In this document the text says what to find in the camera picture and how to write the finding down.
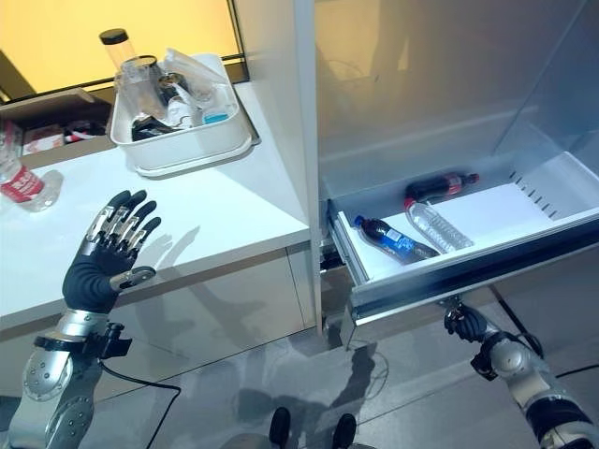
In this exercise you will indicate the white refrigerator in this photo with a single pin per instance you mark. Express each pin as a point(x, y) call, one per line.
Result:
point(421, 117)

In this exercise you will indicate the dark bottle with blue label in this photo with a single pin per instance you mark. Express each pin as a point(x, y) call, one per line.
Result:
point(393, 239)

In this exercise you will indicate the black item in bin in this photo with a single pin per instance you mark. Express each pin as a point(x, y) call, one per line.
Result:
point(150, 128)

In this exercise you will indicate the right dark robot foot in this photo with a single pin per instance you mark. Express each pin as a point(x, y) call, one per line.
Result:
point(345, 430)

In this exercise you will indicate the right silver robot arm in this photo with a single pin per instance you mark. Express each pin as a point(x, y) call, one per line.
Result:
point(533, 388)

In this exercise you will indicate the white counter cabinet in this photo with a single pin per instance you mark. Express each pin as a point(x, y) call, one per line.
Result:
point(164, 234)

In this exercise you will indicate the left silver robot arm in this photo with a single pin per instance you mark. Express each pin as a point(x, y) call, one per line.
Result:
point(51, 379)

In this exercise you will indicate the white plastic bin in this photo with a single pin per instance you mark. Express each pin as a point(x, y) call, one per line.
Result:
point(187, 140)

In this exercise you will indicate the clear glass cup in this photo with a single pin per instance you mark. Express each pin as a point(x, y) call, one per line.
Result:
point(138, 89)

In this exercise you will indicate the dark robot foot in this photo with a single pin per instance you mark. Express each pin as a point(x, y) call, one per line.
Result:
point(345, 430)
point(281, 428)

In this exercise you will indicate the clear bottle with red label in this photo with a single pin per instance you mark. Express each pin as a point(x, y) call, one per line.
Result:
point(28, 180)

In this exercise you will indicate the clear jar with black lid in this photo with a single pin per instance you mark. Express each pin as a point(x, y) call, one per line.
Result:
point(117, 51)

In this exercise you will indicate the left dark robot foot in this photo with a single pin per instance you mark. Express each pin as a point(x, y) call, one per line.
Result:
point(281, 428)

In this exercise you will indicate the crumpled clear plastic bag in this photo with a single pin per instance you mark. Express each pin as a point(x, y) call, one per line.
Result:
point(196, 84)

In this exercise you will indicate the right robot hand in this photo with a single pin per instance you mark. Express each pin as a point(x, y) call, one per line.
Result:
point(463, 323)

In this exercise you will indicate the dark can in bin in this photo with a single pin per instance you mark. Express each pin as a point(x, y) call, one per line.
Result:
point(170, 86)

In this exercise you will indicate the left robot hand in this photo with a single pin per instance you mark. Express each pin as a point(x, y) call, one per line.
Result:
point(89, 280)

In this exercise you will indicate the clear water bottle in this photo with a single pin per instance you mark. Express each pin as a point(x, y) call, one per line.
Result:
point(437, 227)

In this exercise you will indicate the brown cardboard box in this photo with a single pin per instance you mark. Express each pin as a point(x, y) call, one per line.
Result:
point(47, 121)

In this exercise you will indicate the dark cola bottle red cap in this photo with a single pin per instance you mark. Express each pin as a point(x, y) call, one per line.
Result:
point(440, 185)

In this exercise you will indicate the white refrigerator drawer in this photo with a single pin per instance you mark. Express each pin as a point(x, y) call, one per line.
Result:
point(468, 243)

